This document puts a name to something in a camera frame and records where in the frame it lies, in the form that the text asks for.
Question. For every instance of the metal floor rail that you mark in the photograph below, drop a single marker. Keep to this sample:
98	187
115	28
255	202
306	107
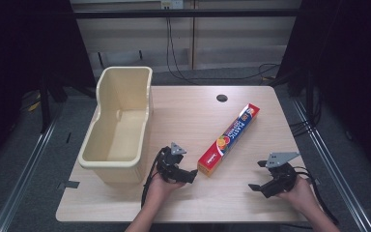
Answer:
331	167
29	170

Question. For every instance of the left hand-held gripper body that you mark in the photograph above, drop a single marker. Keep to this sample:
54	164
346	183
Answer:
170	166

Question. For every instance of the cream plastic bin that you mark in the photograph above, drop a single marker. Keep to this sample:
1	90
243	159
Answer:
127	132

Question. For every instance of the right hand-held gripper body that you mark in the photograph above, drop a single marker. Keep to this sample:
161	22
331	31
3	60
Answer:
281	179

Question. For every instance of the person's right hand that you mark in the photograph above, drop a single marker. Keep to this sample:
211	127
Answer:
301	196

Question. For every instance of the black horizontal bar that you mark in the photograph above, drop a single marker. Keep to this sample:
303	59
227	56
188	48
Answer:
186	13

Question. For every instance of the white wall socket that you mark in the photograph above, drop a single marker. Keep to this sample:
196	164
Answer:
172	4

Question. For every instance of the black tape strip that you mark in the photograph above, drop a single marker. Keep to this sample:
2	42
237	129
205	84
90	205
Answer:
69	184

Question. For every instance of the red blue plastic wrap box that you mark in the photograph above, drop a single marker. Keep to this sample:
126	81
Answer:
230	137

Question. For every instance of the person's left hand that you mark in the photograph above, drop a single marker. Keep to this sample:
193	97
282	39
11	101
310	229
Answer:
161	191

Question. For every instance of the dark curtain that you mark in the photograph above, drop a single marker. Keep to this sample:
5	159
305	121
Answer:
351	64
22	48

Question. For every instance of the black round table grommet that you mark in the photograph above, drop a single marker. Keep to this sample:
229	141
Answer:
222	98

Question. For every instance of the black metal stand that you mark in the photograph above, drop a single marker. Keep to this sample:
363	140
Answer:
309	93
45	103

